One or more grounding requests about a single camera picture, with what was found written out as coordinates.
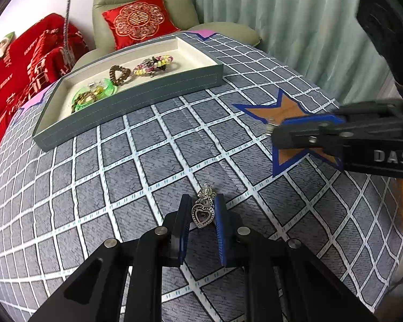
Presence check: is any printed picture cushion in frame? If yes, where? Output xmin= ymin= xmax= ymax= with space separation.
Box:
xmin=0 ymin=32 xmax=16 ymax=71

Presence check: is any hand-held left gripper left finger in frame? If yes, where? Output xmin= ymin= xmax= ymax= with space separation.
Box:
xmin=28 ymin=195 xmax=193 ymax=322

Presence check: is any metal lamp pole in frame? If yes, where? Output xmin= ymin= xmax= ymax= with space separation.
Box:
xmin=62 ymin=0 xmax=79 ymax=68

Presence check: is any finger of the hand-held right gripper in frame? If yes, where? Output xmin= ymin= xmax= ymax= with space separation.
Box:
xmin=267 ymin=113 xmax=346 ymax=149

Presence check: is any pink yellow bead bracelet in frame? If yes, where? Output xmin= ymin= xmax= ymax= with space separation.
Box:
xmin=132 ymin=54 xmax=173 ymax=77

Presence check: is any red embroidered cushion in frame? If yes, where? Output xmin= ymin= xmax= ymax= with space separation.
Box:
xmin=101 ymin=0 xmax=182 ymax=51

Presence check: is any brown bead bracelet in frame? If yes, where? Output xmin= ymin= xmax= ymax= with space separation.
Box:
xmin=109 ymin=64 xmax=131 ymax=86

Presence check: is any silver heart pendant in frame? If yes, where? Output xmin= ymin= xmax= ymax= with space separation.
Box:
xmin=191 ymin=183 xmax=217 ymax=230

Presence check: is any green plastic bangle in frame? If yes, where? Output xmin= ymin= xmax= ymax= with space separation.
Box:
xmin=71 ymin=77 xmax=118 ymax=113

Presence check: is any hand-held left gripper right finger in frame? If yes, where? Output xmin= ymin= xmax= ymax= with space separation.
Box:
xmin=215 ymin=195 xmax=378 ymax=322

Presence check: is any yellow tassel sunflower charm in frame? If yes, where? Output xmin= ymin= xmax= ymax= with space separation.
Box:
xmin=73 ymin=92 xmax=98 ymax=111

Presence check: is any pale green curtain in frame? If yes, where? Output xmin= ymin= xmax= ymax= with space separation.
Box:
xmin=178 ymin=0 xmax=403 ymax=108

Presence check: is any grey checked tablecloth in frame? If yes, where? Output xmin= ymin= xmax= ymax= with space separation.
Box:
xmin=0 ymin=30 xmax=403 ymax=322

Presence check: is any grey jewelry tray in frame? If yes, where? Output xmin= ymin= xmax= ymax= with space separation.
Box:
xmin=32 ymin=36 xmax=224 ymax=152

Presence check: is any red printed blanket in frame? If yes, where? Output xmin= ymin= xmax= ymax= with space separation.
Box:
xmin=0 ymin=13 xmax=89 ymax=171

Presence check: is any pink star patch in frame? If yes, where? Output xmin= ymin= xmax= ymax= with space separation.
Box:
xmin=20 ymin=90 xmax=51 ymax=109
xmin=185 ymin=30 xmax=215 ymax=41

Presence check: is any orange star patch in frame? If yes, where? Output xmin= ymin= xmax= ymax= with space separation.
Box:
xmin=233 ymin=89 xmax=345 ymax=178

